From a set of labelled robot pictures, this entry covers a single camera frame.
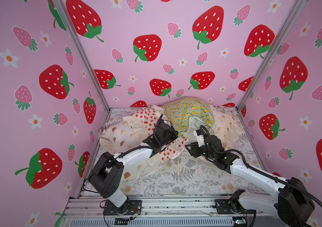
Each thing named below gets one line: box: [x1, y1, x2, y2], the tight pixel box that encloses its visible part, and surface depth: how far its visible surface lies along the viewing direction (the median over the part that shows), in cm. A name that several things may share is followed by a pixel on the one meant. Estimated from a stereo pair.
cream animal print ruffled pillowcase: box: [210, 104, 244, 151], surface depth 102 cm
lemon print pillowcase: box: [163, 97, 215, 137], surface depth 95 cm
